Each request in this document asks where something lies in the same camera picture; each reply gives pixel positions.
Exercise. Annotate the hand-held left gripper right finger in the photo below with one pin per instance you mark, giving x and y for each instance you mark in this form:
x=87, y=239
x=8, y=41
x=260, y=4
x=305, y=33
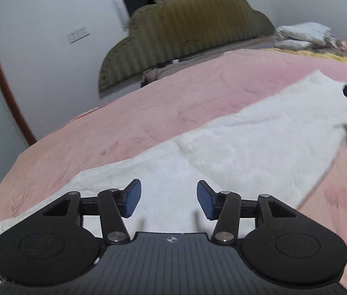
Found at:
x=204, y=199

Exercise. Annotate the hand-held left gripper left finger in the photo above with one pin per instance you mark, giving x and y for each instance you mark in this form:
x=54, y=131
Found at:
x=132, y=197

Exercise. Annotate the yellow floral quilt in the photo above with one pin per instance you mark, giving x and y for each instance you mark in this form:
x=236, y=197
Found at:
x=336, y=49

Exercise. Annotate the white patterned pillow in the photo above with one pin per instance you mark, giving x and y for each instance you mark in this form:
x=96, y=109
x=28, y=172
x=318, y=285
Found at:
x=303, y=33

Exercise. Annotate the pink bed blanket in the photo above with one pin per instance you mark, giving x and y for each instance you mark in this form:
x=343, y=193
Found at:
x=148, y=110

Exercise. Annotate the olive green striped headboard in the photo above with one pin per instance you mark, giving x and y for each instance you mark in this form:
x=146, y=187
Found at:
x=173, y=27

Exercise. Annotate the white wall switch panel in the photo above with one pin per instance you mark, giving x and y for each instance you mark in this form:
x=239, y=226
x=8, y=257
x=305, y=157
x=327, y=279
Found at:
x=78, y=33

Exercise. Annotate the brown wooden door frame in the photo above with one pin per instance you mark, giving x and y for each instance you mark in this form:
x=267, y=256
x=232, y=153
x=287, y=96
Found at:
x=1, y=64

